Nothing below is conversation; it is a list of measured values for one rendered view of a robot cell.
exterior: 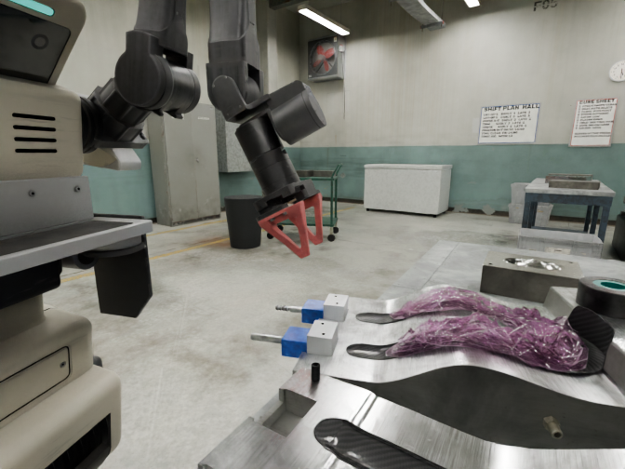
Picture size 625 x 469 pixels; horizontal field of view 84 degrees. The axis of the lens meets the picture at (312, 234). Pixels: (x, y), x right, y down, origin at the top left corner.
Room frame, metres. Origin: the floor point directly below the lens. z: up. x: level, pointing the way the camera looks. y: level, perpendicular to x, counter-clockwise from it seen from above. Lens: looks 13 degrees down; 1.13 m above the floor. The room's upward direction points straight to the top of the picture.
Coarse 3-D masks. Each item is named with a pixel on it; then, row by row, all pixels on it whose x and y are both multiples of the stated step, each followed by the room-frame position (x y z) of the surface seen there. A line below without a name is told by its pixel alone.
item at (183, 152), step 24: (168, 120) 5.54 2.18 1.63; (192, 120) 5.88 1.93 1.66; (168, 144) 5.51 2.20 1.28; (192, 144) 5.85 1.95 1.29; (216, 144) 6.27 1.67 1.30; (168, 168) 5.48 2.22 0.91; (192, 168) 5.82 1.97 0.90; (216, 168) 6.24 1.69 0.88; (168, 192) 5.48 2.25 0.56; (192, 192) 5.80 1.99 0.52; (216, 192) 6.21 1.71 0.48; (168, 216) 5.51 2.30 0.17; (192, 216) 5.77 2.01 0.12; (216, 216) 6.21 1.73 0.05
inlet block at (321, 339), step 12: (312, 324) 0.48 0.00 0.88; (324, 324) 0.48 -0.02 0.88; (336, 324) 0.48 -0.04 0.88; (252, 336) 0.49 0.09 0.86; (264, 336) 0.49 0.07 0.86; (276, 336) 0.48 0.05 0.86; (288, 336) 0.47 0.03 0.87; (300, 336) 0.47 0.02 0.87; (312, 336) 0.45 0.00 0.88; (324, 336) 0.44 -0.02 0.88; (336, 336) 0.47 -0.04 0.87; (288, 348) 0.46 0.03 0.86; (300, 348) 0.45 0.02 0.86; (312, 348) 0.44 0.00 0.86; (324, 348) 0.44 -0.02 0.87
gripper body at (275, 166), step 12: (264, 156) 0.50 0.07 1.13; (276, 156) 0.50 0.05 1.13; (288, 156) 0.53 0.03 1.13; (252, 168) 0.52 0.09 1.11; (264, 168) 0.50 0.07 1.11; (276, 168) 0.50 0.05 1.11; (288, 168) 0.51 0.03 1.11; (264, 180) 0.50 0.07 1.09; (276, 180) 0.50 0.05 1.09; (288, 180) 0.50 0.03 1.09; (264, 192) 0.51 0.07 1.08; (276, 192) 0.47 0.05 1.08; (288, 192) 0.47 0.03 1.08; (264, 204) 0.48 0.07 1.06
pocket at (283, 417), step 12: (288, 396) 0.32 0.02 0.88; (300, 396) 0.31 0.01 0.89; (276, 408) 0.31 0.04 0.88; (288, 408) 0.32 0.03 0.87; (300, 408) 0.31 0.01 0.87; (252, 420) 0.28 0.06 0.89; (264, 420) 0.29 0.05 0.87; (276, 420) 0.31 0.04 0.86; (288, 420) 0.31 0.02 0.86; (300, 420) 0.31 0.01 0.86; (276, 432) 0.29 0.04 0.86; (288, 432) 0.29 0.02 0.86
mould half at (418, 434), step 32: (288, 384) 0.33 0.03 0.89; (320, 384) 0.33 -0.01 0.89; (320, 416) 0.28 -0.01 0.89; (352, 416) 0.28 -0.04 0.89; (384, 416) 0.29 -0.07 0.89; (416, 416) 0.29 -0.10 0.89; (224, 448) 0.25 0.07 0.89; (256, 448) 0.25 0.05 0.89; (288, 448) 0.25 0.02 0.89; (320, 448) 0.25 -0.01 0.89; (416, 448) 0.25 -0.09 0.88; (448, 448) 0.25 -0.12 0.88; (480, 448) 0.25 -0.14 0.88; (512, 448) 0.25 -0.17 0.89
